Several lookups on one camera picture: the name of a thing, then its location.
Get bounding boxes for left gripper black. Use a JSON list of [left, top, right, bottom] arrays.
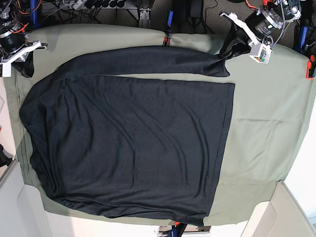
[[219, 23, 251, 59]]

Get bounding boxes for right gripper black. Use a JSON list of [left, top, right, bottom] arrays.
[[8, 43, 48, 78]]

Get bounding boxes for dark long-sleeve T-shirt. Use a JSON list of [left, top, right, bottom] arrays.
[[19, 46, 235, 226]]

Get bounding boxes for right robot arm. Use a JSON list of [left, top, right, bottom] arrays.
[[0, 0, 48, 78]]

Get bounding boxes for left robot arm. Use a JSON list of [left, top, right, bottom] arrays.
[[219, 0, 301, 64]]

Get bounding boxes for orange black clamp centre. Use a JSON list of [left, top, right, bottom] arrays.
[[162, 33, 172, 46]]

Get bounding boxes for orange black clamp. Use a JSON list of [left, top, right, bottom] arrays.
[[167, 222, 188, 237], [162, 33, 172, 46], [306, 55, 316, 80]]

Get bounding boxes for green table cloth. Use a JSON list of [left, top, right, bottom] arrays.
[[4, 24, 316, 226]]

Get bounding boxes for orange black clamp right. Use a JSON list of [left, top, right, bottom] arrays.
[[306, 55, 316, 80]]

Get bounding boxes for beige plastic bin left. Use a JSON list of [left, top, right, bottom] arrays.
[[0, 160, 75, 237]]

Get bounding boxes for beige plastic bin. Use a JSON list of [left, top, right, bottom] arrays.
[[241, 181, 316, 237], [0, 160, 75, 237]]

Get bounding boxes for beige plastic bin right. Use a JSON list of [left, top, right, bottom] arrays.
[[241, 181, 316, 237]]

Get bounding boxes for orange black clamp bottom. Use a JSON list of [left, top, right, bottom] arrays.
[[167, 222, 188, 237]]

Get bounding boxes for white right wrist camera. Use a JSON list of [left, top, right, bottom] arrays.
[[0, 40, 41, 78]]

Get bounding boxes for blue clamp handle left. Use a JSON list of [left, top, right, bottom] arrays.
[[30, 0, 41, 29]]

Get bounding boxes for blue clamp handle right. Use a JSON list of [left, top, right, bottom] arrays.
[[293, 18, 308, 54]]

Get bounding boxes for metal table bracket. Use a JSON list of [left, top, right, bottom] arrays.
[[138, 8, 151, 29]]

